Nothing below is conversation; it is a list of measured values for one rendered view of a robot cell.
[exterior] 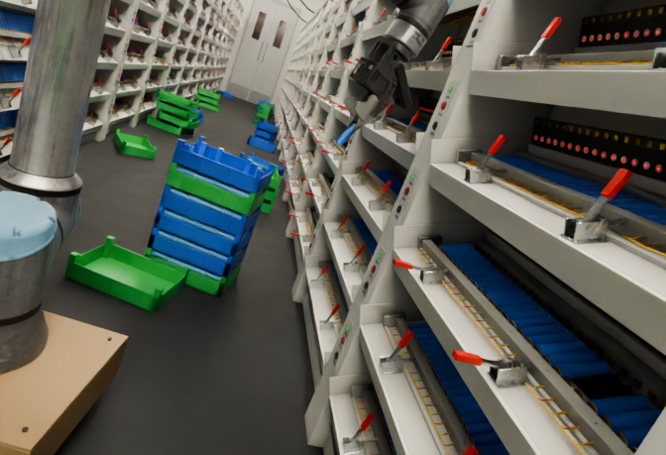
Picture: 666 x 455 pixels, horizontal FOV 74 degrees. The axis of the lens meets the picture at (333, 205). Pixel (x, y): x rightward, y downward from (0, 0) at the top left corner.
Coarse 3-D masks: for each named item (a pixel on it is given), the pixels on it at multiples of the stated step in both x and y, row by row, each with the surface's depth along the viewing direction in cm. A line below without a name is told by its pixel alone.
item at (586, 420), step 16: (432, 256) 86; (448, 272) 79; (448, 288) 75; (464, 288) 72; (480, 304) 67; (480, 320) 65; (496, 320) 62; (496, 336) 61; (512, 336) 59; (512, 352) 58; (528, 352) 55; (544, 368) 52; (544, 384) 51; (560, 384) 50; (560, 400) 48; (576, 400) 47; (576, 416) 46; (592, 416) 45; (592, 432) 44; (608, 432) 43; (608, 448) 42; (624, 448) 41
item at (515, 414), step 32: (448, 224) 94; (416, 256) 90; (512, 256) 82; (416, 288) 79; (448, 320) 67; (608, 320) 59; (448, 352) 66; (480, 352) 59; (640, 352) 54; (480, 384) 55; (512, 416) 48; (544, 416) 48; (512, 448) 48; (544, 448) 44; (576, 448) 44
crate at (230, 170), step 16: (192, 144) 157; (176, 160) 146; (192, 160) 145; (208, 160) 145; (224, 160) 164; (240, 160) 164; (224, 176) 145; (240, 176) 145; (256, 176) 144; (256, 192) 146
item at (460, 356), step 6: (456, 354) 52; (462, 354) 52; (468, 354) 52; (474, 354) 53; (456, 360) 52; (462, 360) 52; (468, 360) 52; (474, 360) 52; (480, 360) 52; (486, 360) 53; (504, 360) 53; (492, 366) 53; (498, 366) 53; (504, 366) 53
